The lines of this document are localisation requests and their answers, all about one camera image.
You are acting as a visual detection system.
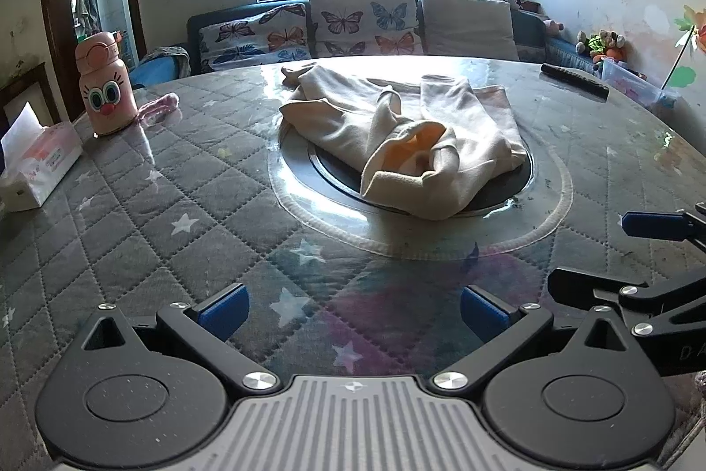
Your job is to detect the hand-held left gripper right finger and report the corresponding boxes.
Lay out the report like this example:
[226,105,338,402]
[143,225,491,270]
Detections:
[430,285,630,397]

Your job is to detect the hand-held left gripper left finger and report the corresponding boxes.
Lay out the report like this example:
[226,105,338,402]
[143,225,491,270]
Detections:
[83,283,282,397]

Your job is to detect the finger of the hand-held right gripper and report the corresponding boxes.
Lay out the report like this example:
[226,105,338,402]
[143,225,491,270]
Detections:
[620,205,706,251]
[546,267,706,338]

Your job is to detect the cream sweater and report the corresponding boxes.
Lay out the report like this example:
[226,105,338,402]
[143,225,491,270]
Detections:
[278,63,530,222]

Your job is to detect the hanging clothes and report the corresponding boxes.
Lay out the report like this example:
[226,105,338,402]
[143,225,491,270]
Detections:
[74,0,100,30]

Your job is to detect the clear plastic storage box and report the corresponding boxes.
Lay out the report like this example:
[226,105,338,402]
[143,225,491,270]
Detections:
[600,57,682,109]

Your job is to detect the grey quilted star table cover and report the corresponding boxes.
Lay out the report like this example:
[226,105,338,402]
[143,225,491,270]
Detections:
[0,57,706,471]

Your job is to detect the black remote control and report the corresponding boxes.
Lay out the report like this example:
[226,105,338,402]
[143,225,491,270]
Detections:
[541,63,610,99]

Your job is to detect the dark blue sofa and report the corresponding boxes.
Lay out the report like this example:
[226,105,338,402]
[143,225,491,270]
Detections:
[129,0,608,91]

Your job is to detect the tissue pack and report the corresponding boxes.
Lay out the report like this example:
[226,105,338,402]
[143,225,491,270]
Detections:
[0,102,83,212]

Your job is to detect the pink cartoon water bottle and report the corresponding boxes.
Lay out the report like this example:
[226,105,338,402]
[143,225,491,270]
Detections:
[75,34,139,136]

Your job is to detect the blue blanket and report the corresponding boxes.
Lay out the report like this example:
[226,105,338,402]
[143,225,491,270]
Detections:
[131,45,191,91]

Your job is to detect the plain grey cushion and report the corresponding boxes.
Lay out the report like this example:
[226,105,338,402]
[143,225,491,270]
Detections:
[420,0,520,62]

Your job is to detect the wide butterfly print cushion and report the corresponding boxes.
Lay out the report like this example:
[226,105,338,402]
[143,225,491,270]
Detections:
[197,3,310,73]

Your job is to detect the square butterfly print cushion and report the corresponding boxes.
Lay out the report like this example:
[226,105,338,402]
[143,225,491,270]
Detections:
[308,0,424,59]

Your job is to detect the flower wall sticker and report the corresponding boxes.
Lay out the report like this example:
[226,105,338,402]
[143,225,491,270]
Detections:
[659,4,706,91]

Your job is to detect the pink fuzzy strap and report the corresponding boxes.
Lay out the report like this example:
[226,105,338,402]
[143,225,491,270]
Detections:
[135,93,180,124]

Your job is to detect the dark wooden door frame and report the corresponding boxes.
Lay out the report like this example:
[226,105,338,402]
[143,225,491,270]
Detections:
[38,0,147,121]

